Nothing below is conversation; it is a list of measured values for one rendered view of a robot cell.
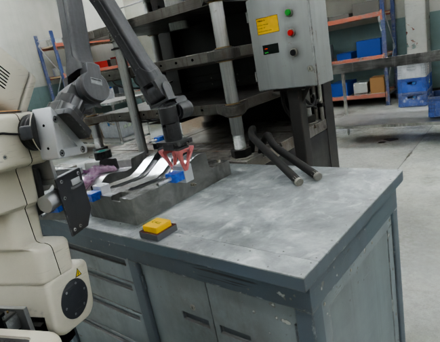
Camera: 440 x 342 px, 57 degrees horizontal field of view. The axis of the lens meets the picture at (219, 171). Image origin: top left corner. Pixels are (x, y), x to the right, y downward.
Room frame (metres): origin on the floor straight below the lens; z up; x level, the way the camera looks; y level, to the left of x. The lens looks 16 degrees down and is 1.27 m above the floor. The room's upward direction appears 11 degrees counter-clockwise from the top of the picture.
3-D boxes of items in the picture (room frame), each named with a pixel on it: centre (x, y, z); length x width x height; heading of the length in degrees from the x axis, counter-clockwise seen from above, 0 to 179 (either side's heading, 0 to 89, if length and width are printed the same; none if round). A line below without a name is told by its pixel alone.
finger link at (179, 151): (1.23, 0.11, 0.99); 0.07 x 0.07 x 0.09; 48
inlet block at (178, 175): (1.21, 0.15, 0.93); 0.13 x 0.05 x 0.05; 139
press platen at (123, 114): (2.53, 0.06, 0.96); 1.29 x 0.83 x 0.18; 48
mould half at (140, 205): (1.48, 0.22, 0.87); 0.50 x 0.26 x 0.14; 138
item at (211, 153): (2.53, 0.07, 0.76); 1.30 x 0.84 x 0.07; 48
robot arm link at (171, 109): (1.25, 0.12, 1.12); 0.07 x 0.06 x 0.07; 147
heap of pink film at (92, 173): (1.65, 0.54, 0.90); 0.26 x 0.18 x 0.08; 155
